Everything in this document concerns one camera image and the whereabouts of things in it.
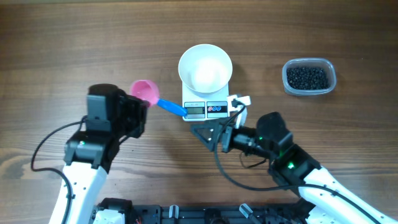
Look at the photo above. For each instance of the white bowl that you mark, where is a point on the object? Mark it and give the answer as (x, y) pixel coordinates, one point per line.
(205, 68)

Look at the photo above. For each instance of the black beans in container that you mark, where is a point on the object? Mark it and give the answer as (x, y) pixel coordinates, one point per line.
(307, 78)

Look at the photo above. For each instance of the clear plastic container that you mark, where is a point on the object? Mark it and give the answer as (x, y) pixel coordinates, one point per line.
(310, 62)

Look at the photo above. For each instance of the pink scoop blue handle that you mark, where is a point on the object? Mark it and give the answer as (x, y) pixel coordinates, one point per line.
(147, 90)

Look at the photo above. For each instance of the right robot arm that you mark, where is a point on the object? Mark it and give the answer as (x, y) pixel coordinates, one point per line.
(323, 198)

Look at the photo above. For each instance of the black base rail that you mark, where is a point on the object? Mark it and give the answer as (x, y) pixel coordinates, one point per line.
(174, 214)

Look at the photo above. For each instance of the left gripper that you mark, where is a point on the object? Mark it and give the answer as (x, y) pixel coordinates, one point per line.
(137, 106)

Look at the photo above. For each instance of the white digital kitchen scale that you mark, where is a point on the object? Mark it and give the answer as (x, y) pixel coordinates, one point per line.
(205, 106)

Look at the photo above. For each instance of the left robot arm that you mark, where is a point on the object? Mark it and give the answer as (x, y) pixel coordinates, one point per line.
(111, 115)

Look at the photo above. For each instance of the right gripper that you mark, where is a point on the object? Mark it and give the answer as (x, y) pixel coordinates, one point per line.
(215, 126)

